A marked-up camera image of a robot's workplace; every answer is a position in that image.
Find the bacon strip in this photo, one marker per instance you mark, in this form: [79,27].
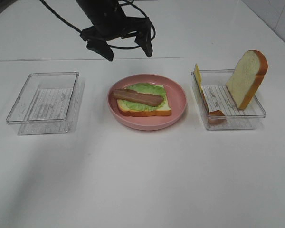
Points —
[214,117]
[133,96]

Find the clear plastic bin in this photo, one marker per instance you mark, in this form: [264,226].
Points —
[47,104]
[218,98]

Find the right clear plastic bin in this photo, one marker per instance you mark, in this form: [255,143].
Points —
[218,98]

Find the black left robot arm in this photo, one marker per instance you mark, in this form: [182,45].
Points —
[110,22]

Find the yellow cheese slice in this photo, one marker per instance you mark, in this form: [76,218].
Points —
[198,78]

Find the white bread slice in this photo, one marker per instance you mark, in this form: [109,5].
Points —
[144,114]
[247,77]

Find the green lettuce leaf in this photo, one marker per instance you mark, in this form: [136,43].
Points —
[145,88]

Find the left clear plastic bin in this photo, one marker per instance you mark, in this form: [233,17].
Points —
[47,104]

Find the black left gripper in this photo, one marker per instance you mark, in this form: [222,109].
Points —
[110,22]

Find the pink round plate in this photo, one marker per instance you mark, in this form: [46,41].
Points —
[176,98]

